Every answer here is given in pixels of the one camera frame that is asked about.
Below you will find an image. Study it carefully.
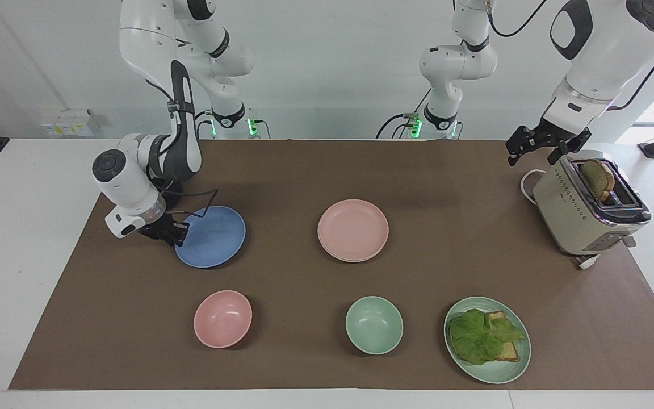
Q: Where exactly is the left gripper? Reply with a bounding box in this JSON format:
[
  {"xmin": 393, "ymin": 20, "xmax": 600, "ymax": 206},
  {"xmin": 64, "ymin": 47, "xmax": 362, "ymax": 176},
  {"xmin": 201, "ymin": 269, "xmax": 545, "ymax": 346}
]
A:
[{"xmin": 505, "ymin": 119, "xmax": 593, "ymax": 167}]

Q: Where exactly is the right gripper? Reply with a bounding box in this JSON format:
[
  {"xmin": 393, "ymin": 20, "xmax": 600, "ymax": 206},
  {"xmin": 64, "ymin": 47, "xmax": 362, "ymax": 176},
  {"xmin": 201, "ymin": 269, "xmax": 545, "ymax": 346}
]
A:
[{"xmin": 139, "ymin": 218, "xmax": 174, "ymax": 240}]

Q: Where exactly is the blue plate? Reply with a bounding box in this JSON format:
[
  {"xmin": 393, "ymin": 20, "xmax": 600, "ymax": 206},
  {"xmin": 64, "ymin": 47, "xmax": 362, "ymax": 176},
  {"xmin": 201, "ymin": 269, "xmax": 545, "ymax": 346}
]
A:
[{"xmin": 174, "ymin": 206, "xmax": 246, "ymax": 269}]

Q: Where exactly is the bread slice in toaster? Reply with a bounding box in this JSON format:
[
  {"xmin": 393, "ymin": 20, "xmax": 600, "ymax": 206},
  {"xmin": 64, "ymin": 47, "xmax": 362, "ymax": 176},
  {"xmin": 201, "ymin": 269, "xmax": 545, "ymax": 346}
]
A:
[{"xmin": 581, "ymin": 159, "xmax": 616, "ymax": 201}]

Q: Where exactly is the beige toaster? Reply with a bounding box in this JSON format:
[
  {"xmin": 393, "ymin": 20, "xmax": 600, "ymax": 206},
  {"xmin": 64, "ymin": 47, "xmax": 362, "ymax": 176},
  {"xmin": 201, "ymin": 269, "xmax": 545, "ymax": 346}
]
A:
[{"xmin": 533, "ymin": 151, "xmax": 652, "ymax": 256}]

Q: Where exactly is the pink bowl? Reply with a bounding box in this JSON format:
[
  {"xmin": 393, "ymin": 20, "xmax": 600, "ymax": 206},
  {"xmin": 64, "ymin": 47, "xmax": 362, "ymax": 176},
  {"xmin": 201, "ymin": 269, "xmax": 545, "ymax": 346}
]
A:
[{"xmin": 193, "ymin": 290, "xmax": 253, "ymax": 349}]

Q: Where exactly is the pink plate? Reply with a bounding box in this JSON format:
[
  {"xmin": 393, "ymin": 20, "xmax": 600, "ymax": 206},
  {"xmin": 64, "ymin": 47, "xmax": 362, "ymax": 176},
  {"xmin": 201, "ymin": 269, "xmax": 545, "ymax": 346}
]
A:
[{"xmin": 317, "ymin": 199, "xmax": 389, "ymax": 261}]

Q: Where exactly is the beige plate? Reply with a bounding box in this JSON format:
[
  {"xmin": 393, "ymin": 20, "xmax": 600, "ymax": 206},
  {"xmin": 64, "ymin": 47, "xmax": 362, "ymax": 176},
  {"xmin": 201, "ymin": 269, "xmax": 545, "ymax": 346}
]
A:
[{"xmin": 320, "ymin": 239, "xmax": 389, "ymax": 264}]

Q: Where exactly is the green lettuce leaf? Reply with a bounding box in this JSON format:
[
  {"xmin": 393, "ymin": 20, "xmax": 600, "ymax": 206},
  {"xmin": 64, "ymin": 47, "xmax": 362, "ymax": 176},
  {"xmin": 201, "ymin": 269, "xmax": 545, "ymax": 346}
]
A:
[{"xmin": 448, "ymin": 308, "xmax": 526, "ymax": 365}]

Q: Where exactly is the green plate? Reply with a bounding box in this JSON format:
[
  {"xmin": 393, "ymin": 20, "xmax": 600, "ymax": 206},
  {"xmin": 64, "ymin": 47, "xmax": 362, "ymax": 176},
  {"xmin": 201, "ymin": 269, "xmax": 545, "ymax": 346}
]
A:
[{"xmin": 444, "ymin": 297, "xmax": 531, "ymax": 385}]

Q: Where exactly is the green bowl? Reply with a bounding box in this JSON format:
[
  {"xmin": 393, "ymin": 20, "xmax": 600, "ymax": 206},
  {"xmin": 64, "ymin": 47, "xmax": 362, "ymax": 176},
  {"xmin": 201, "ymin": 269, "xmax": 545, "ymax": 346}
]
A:
[{"xmin": 345, "ymin": 296, "xmax": 404, "ymax": 356}]

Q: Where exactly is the white toaster cable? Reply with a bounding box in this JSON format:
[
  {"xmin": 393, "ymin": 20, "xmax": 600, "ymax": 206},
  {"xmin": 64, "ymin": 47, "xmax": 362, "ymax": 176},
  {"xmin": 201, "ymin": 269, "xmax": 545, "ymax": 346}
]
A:
[{"xmin": 520, "ymin": 169, "xmax": 549, "ymax": 203}]

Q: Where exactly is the black cable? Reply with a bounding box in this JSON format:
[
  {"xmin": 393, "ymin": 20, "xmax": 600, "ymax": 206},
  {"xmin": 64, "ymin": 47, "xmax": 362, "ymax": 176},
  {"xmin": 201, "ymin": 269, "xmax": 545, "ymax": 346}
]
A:
[
  {"xmin": 487, "ymin": 0, "xmax": 549, "ymax": 39},
  {"xmin": 605, "ymin": 30, "xmax": 654, "ymax": 111},
  {"xmin": 376, "ymin": 88, "xmax": 433, "ymax": 140},
  {"xmin": 144, "ymin": 78, "xmax": 220, "ymax": 228},
  {"xmin": 194, "ymin": 110, "xmax": 215, "ymax": 140}
]

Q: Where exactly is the white wall socket box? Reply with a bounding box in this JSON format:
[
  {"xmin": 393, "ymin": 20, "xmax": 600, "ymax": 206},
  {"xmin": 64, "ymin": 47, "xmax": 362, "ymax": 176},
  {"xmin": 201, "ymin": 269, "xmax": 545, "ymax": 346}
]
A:
[{"xmin": 40, "ymin": 109, "xmax": 101, "ymax": 137}]

